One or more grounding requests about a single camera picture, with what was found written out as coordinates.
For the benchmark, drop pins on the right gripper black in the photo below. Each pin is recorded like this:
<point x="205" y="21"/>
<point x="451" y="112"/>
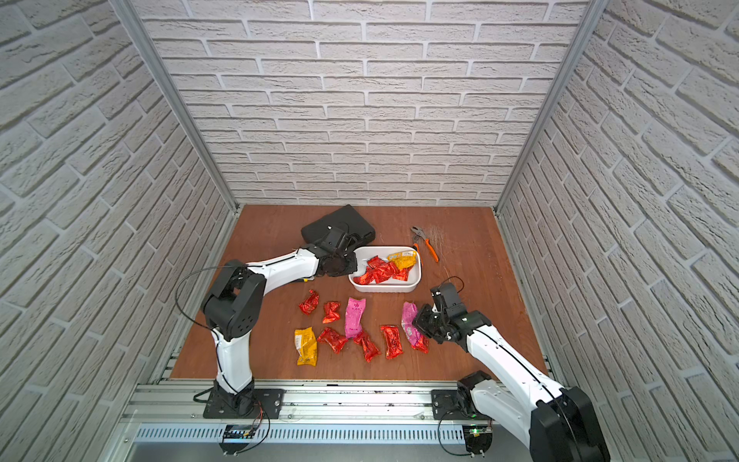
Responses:
<point x="421" y="320"/>

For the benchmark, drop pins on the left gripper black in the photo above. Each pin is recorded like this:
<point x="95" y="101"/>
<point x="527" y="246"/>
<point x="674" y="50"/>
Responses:
<point x="347" y="257"/>

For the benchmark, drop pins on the red tea bag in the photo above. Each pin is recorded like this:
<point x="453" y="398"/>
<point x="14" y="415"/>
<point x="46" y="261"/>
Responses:
<point x="311" y="303"/>
<point x="367" y="278"/>
<point x="369" y="349"/>
<point x="331" y="312"/>
<point x="422" y="345"/>
<point x="382" y="270"/>
<point x="403" y="275"/>
<point x="391" y="335"/>

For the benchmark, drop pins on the white plastic storage box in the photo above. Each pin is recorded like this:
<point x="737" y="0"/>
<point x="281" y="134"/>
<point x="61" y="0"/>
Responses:
<point x="366" y="253"/>

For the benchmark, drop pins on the magenta tea bag packet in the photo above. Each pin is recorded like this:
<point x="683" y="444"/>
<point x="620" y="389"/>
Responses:
<point x="352" y="321"/>

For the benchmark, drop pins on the red tea bag packet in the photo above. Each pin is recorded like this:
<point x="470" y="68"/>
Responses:
<point x="333" y="338"/>

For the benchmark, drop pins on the yellow tea bag packet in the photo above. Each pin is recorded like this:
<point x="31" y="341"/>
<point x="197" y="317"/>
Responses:
<point x="307" y="347"/>

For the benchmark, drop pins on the small yellow tea bag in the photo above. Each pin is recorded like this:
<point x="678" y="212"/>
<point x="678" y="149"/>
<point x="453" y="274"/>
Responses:
<point x="404" y="260"/>

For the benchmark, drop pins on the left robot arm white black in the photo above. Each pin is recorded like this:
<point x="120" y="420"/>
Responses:
<point x="233" y="307"/>

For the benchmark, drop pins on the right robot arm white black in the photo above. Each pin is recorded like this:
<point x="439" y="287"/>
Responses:
<point x="554" y="422"/>

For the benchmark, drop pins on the black plastic tool case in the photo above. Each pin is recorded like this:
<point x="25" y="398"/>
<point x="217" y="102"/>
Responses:
<point x="347" y="220"/>

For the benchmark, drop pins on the right controller board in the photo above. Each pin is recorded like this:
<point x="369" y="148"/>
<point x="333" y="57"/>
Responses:
<point x="478" y="440"/>

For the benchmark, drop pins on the controller board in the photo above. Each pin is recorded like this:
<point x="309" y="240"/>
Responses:
<point x="478" y="440"/>
<point x="237" y="439"/>

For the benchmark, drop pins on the left controller board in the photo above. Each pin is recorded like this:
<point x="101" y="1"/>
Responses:
<point x="237" y="439"/>

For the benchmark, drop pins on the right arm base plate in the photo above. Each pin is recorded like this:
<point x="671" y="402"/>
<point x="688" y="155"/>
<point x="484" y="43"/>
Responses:
<point x="450" y="405"/>

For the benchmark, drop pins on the orange handled pliers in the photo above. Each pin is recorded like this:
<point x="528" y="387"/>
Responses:
<point x="419" y="236"/>

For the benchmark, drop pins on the aluminium rail frame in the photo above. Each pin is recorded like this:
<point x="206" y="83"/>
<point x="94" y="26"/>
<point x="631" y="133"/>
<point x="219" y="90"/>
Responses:
<point x="167" y="419"/>

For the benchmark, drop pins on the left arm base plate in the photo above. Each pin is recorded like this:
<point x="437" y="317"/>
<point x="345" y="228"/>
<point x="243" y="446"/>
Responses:
<point x="265" y="404"/>

